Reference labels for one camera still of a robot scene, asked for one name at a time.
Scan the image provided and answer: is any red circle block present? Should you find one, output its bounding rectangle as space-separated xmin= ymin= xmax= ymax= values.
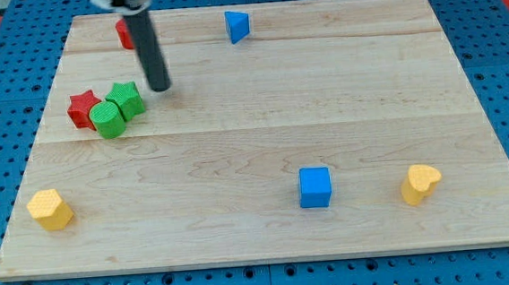
xmin=115 ymin=19 xmax=134 ymax=50

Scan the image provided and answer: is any green star block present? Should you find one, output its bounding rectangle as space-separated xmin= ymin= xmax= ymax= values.
xmin=106 ymin=81 xmax=145 ymax=122

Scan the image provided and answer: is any green circle block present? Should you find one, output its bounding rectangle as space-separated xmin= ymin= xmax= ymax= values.
xmin=89 ymin=101 xmax=126 ymax=139

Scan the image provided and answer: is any red star block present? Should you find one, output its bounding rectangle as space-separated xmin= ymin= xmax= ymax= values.
xmin=67 ymin=90 xmax=100 ymax=131

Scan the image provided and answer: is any wooden board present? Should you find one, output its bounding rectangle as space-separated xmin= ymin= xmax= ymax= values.
xmin=0 ymin=0 xmax=509 ymax=282

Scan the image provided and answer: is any blue cube block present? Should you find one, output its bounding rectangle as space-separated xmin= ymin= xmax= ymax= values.
xmin=298 ymin=167 xmax=332 ymax=208

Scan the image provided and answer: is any blue triangle block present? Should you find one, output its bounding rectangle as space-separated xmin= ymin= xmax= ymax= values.
xmin=224 ymin=11 xmax=250 ymax=44

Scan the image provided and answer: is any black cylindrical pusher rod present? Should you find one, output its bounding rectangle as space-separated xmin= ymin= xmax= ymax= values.
xmin=124 ymin=10 xmax=171 ymax=92

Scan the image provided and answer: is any yellow heart block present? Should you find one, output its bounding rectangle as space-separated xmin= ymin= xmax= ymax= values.
xmin=401 ymin=164 xmax=442 ymax=206

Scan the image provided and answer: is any yellow hexagon block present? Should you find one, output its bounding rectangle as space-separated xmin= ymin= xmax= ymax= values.
xmin=26 ymin=189 xmax=73 ymax=230

